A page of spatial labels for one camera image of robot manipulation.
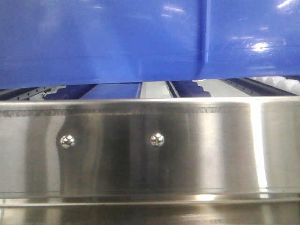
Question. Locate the large blue plastic bin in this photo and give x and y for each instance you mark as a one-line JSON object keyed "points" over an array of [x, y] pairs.
{"points": [[72, 42]]}

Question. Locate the right round steel bolt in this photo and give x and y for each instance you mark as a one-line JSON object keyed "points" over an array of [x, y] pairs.
{"points": [[157, 140]]}

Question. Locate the round steel bolt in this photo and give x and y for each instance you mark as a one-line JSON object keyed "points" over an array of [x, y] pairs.
{"points": [[157, 140], [67, 141]]}

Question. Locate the left round steel bolt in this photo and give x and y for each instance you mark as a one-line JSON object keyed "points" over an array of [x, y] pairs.
{"points": [[67, 141]]}

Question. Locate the white roller track right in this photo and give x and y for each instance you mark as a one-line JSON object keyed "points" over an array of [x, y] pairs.
{"points": [[289, 84]]}

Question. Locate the stainless steel front rail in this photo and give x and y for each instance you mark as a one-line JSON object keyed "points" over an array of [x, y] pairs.
{"points": [[225, 161]]}

